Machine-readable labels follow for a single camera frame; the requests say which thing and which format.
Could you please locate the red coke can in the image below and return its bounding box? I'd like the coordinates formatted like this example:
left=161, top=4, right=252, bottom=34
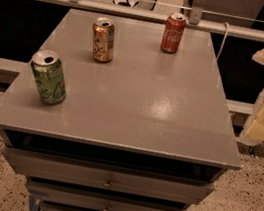
left=160, top=12, right=187, bottom=54

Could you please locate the white cable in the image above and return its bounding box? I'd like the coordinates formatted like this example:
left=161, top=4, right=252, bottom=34
left=215, top=21, right=231, bottom=63

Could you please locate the grey drawer cabinet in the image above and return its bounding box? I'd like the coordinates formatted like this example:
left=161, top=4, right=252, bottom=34
left=0, top=10, right=240, bottom=211

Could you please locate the green soda can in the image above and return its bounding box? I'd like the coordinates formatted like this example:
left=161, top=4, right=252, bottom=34
left=31, top=49, right=66, bottom=105

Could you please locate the orange soda can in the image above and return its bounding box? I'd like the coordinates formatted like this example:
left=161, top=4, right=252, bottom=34
left=92, top=17, right=115, bottom=63

